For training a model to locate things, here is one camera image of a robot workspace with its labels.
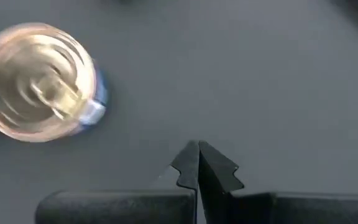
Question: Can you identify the blue and red seafood can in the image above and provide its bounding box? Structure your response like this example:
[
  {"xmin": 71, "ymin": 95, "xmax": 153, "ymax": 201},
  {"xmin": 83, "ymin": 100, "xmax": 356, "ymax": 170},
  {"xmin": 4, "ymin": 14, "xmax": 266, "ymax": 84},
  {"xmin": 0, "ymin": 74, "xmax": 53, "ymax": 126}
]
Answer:
[{"xmin": 0, "ymin": 21, "xmax": 109, "ymax": 144}]

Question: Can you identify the black table mat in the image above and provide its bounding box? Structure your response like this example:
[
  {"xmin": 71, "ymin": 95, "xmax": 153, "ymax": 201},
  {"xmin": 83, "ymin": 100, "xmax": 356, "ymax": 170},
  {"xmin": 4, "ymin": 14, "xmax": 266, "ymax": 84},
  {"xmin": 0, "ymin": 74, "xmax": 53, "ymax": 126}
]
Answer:
[{"xmin": 0, "ymin": 0, "xmax": 358, "ymax": 195}]

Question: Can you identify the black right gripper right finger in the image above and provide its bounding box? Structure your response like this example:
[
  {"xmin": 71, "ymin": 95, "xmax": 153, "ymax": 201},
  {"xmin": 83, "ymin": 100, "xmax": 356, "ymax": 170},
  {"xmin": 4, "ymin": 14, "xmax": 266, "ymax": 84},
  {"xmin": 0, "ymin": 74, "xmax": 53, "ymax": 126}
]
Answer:
[{"xmin": 199, "ymin": 140, "xmax": 358, "ymax": 224}]

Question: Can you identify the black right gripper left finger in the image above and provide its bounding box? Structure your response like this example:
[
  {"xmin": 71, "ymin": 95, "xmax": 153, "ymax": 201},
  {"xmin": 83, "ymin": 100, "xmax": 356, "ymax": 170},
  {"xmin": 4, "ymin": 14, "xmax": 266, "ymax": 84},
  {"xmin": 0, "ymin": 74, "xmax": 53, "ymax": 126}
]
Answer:
[{"xmin": 35, "ymin": 139, "xmax": 200, "ymax": 224}]

